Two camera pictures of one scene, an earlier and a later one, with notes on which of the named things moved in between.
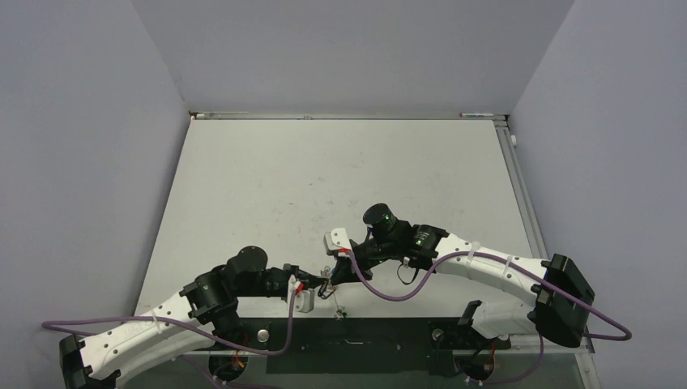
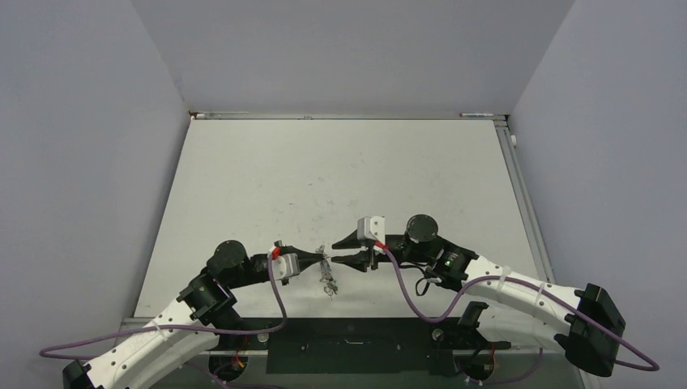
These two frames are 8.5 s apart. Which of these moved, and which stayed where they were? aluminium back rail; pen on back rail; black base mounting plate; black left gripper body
Moved: black left gripper body
Stayed: aluminium back rail; black base mounting plate; pen on back rail
